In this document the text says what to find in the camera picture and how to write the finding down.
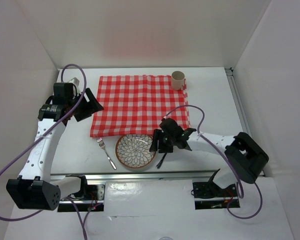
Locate aluminium frame rail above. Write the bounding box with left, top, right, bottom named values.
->
left=224, top=67, right=266, bottom=178
left=49, top=168, right=263, bottom=181

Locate floral patterned ceramic plate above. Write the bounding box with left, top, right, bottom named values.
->
left=115, top=134, right=156, bottom=170

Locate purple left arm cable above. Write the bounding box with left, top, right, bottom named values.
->
left=0, top=63, right=89, bottom=240

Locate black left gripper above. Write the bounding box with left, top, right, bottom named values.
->
left=67, top=87, right=104, bottom=122

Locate beige paper cup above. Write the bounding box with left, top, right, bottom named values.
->
left=170, top=71, right=185, bottom=91

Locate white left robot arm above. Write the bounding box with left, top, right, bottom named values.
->
left=6, top=77, right=104, bottom=211

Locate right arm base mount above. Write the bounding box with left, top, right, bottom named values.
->
left=190, top=181, right=240, bottom=210

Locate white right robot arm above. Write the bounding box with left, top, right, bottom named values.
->
left=149, top=118, right=269, bottom=196

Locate red white checkered cloth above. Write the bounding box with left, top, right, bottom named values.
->
left=90, top=75, right=190, bottom=138

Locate aluminium frame rail right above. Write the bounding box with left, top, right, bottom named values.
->
left=224, top=67, right=266, bottom=178

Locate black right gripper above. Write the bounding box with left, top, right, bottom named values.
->
left=149, top=128, right=175, bottom=153

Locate aluminium frame rail front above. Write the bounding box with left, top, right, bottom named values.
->
left=49, top=168, right=263, bottom=181

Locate silver metal fork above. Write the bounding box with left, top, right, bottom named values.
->
left=97, top=138, right=117, bottom=170

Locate silver metal knife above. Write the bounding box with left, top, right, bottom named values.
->
left=155, top=153, right=167, bottom=169

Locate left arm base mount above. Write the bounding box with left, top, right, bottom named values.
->
left=70, top=183, right=106, bottom=212

